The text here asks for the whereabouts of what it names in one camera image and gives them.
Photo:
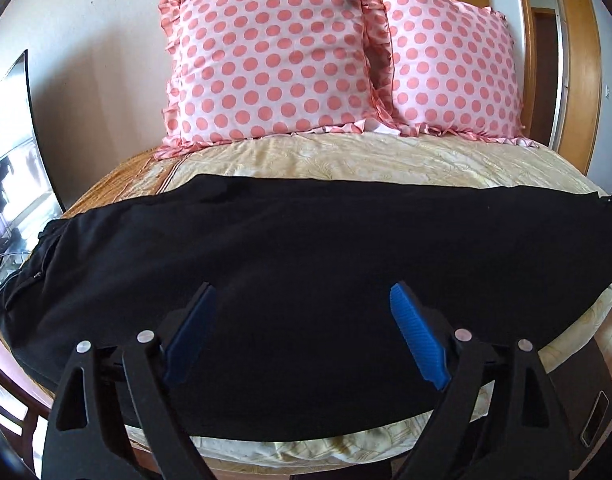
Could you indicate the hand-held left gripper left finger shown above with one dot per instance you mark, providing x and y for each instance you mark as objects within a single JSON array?
[{"x": 186, "y": 340}]

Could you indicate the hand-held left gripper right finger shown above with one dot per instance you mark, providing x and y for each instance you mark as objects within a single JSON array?
[{"x": 416, "y": 340}]

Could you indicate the black pants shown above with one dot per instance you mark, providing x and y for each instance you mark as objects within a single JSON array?
[{"x": 296, "y": 260}]

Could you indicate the orange patterned cloth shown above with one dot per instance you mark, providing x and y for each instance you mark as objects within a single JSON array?
[{"x": 131, "y": 175}]

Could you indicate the dark wooden chair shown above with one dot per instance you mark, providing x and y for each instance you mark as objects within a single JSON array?
[{"x": 16, "y": 400}]

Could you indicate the yellow patterned bedsheet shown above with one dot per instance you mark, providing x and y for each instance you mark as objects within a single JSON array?
[{"x": 386, "y": 160}]

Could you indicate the glass television stand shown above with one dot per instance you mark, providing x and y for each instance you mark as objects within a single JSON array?
[{"x": 11, "y": 262}]

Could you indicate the flat screen television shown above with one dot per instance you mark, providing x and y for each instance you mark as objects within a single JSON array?
[{"x": 16, "y": 160}]

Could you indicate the small pink polka dot pillow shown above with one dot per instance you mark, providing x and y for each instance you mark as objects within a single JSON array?
[{"x": 451, "y": 60}]

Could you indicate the large pink polka dot pillow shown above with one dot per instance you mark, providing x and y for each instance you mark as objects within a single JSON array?
[{"x": 271, "y": 60}]

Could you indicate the dark brown wooden door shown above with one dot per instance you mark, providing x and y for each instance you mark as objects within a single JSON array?
[{"x": 543, "y": 75}]

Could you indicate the wooden door frame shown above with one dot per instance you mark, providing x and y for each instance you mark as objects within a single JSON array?
[{"x": 581, "y": 60}]

